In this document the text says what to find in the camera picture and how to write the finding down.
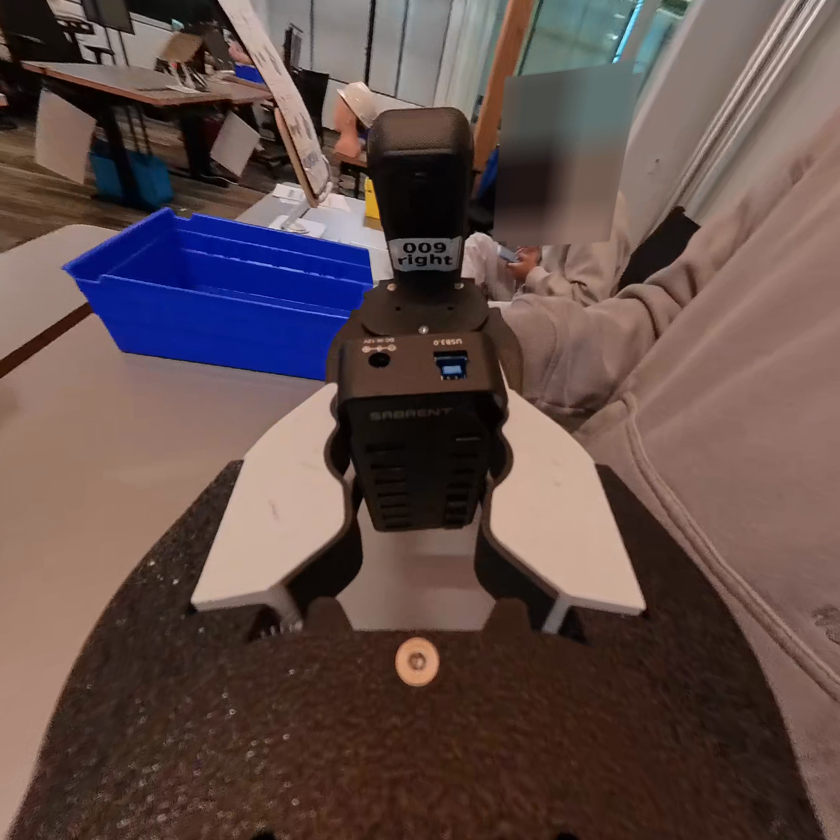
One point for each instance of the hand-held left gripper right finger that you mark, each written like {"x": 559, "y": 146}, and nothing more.
{"x": 558, "y": 518}

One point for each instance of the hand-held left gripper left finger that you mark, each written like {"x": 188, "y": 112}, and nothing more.
{"x": 275, "y": 512}

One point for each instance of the black usb hub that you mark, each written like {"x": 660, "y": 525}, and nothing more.
{"x": 413, "y": 459}

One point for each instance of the person's right forearm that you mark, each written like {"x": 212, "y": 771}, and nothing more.
{"x": 604, "y": 348}

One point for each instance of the yellow object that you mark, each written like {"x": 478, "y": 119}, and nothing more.
{"x": 373, "y": 200}

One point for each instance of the mannequin head with white helmet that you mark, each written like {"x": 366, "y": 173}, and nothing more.
{"x": 354, "y": 111}

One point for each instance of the white stand base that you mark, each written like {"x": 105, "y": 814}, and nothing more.
{"x": 298, "y": 220}

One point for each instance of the black chair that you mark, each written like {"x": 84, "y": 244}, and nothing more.
{"x": 656, "y": 249}
{"x": 312, "y": 98}

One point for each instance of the wooden pillar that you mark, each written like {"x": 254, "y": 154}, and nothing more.
{"x": 502, "y": 72}

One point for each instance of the person's torso in beige hoodie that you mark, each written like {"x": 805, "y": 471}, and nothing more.
{"x": 735, "y": 492}

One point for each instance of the grey panel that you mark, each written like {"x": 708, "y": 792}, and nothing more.
{"x": 62, "y": 134}
{"x": 235, "y": 144}

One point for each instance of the blue plastic bin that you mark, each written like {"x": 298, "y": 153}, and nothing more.
{"x": 216, "y": 308}

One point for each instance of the cardboard box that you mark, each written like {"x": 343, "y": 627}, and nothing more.
{"x": 182, "y": 49}

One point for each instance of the blue bin under table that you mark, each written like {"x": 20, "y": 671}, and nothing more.
{"x": 134, "y": 177}

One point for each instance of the wooden work table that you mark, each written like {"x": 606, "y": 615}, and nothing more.
{"x": 144, "y": 88}

